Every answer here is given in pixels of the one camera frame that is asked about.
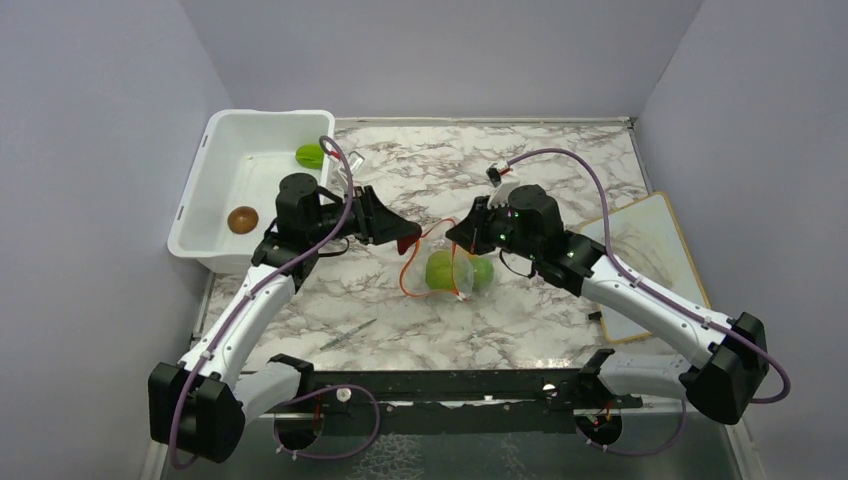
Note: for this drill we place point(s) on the green cabbage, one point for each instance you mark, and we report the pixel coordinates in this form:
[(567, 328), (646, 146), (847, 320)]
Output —
[(439, 271)]

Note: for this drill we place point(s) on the green custard apple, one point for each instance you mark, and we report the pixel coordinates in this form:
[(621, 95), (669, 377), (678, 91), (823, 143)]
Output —
[(483, 273)]

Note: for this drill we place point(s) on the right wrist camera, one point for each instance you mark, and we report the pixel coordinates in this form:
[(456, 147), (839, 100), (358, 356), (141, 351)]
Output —
[(504, 181)]

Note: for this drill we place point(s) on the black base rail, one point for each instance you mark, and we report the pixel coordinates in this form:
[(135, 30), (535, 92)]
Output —
[(435, 402)]

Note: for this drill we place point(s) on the white cutting board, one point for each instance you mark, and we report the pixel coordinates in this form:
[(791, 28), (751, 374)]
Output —
[(647, 237)]

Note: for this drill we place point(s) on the dark red fig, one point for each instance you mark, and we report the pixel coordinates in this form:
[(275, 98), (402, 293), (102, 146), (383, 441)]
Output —
[(405, 243)]

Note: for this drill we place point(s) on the green pen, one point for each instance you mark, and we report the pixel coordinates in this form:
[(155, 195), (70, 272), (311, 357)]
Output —
[(347, 335)]

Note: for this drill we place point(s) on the brown round fruit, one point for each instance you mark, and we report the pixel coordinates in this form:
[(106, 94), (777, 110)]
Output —
[(242, 220)]

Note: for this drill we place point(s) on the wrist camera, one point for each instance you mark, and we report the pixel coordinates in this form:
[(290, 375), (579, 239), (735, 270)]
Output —
[(347, 174), (504, 181)]

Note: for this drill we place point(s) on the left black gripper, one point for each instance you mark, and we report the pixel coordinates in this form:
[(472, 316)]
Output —
[(386, 224)]

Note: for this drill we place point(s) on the green star fruit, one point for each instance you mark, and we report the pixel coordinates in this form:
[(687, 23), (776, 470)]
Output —
[(310, 156)]

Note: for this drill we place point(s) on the clear zip bag orange zipper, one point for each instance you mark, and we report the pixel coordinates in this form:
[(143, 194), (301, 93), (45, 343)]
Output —
[(412, 275)]

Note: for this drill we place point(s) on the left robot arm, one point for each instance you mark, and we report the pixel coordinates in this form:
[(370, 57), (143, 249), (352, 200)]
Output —
[(202, 404)]

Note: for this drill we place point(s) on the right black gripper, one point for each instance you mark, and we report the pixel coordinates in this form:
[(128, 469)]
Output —
[(470, 232)]

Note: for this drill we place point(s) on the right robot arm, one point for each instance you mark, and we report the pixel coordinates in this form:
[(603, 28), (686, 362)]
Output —
[(719, 362)]

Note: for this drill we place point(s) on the white plastic bin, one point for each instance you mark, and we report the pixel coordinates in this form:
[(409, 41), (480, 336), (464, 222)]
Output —
[(242, 157)]

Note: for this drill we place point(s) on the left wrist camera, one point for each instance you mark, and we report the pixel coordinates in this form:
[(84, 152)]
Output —
[(347, 174)]

